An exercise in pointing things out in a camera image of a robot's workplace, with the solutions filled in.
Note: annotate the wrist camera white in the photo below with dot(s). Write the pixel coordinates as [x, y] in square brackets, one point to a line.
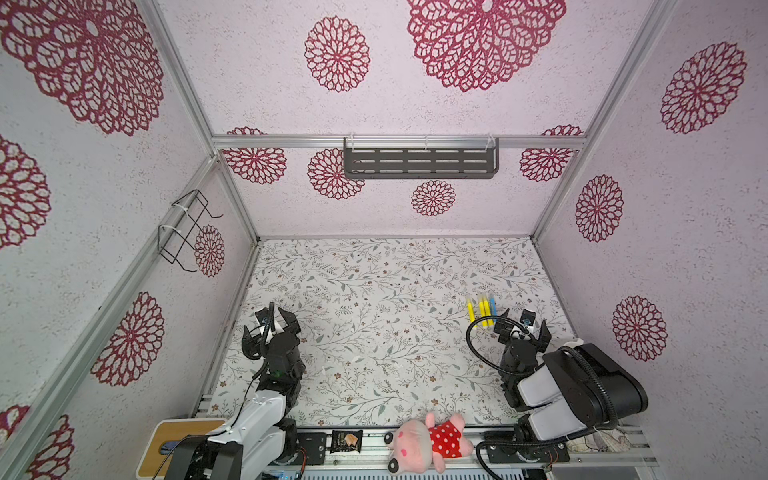
[266, 321]
[527, 322]

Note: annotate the yellow highlighter pen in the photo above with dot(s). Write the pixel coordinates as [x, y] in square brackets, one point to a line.
[490, 321]
[471, 313]
[482, 312]

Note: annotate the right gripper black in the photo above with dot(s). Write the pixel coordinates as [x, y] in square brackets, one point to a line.
[522, 334]

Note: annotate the black wire wall rack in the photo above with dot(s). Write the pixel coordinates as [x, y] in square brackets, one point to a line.
[175, 235]

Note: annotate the small dark snack packet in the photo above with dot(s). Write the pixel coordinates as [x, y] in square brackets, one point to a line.
[346, 441]

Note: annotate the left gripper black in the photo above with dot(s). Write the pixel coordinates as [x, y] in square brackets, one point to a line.
[292, 326]

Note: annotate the dark grey wall shelf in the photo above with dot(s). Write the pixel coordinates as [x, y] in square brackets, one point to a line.
[425, 163]

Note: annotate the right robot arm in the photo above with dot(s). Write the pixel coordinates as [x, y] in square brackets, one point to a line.
[569, 392]

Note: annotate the pink pig plush toy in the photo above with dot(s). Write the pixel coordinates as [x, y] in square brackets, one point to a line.
[416, 446]

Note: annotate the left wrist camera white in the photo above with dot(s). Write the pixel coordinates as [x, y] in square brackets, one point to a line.
[266, 321]

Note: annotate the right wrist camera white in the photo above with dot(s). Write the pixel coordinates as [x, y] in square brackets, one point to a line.
[527, 322]

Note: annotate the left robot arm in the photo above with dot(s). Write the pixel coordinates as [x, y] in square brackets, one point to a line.
[260, 432]

